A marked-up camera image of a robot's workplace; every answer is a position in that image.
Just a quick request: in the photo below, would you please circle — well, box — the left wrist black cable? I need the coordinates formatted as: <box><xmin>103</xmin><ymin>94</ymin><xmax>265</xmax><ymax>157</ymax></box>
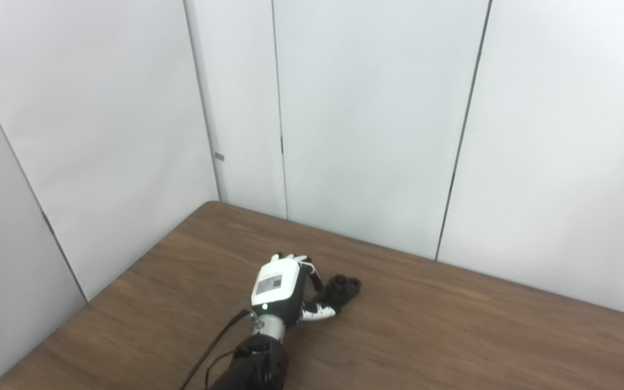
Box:
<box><xmin>179</xmin><ymin>309</ymin><xmax>253</xmax><ymax>390</ymax></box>

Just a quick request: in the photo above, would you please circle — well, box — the black flanged holder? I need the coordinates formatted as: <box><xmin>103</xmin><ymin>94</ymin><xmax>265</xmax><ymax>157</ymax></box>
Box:
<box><xmin>315</xmin><ymin>275</ymin><xmax>361</xmax><ymax>315</ymax></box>

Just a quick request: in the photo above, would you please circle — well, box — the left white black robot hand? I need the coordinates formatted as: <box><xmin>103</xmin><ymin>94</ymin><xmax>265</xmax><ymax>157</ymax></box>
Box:
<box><xmin>251</xmin><ymin>252</ymin><xmax>340</xmax><ymax>328</ymax></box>

